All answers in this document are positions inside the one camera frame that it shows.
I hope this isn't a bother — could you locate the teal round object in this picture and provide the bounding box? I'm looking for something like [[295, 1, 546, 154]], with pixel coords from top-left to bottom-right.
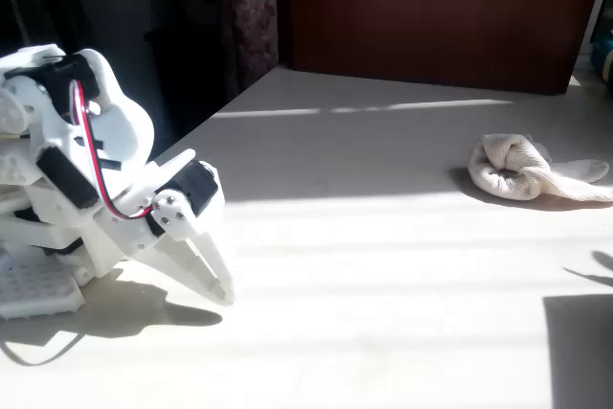
[[590, 29, 613, 76]]

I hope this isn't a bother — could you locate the white perforated base plate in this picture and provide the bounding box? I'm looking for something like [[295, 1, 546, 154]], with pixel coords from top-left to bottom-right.
[[0, 248, 86, 320]]

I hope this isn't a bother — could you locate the floral patterned curtain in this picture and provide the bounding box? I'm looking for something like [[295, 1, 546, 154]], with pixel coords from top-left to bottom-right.
[[223, 0, 280, 90]]

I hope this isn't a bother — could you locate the dark brown wooden panel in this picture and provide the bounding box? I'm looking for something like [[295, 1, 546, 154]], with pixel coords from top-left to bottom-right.
[[285, 0, 610, 96]]

